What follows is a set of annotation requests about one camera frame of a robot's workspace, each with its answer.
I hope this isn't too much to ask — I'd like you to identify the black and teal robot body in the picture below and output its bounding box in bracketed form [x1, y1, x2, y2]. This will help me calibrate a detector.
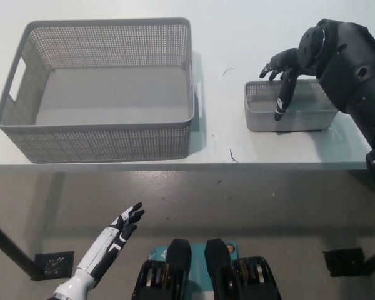
[131, 239, 282, 300]

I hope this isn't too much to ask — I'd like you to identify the black and white right hand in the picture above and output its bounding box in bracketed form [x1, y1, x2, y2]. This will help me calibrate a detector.
[259, 48, 304, 122]

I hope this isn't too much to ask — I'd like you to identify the large grey perforated basket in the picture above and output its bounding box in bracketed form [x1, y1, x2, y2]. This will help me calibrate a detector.
[0, 17, 204, 164]

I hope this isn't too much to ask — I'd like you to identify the black table leg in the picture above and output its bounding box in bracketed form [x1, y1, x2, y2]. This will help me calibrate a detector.
[0, 215, 46, 281]

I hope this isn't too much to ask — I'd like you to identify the small grey perforated basket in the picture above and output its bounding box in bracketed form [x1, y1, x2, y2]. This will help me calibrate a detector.
[244, 79, 340, 133]

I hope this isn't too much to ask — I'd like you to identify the white and black left hand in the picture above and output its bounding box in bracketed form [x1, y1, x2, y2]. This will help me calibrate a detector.
[76, 202, 146, 283]

